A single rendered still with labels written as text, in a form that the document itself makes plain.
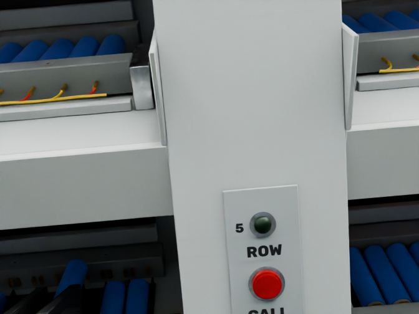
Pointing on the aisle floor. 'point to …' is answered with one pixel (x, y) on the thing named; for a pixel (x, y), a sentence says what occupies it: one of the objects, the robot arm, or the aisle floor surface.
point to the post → (255, 134)
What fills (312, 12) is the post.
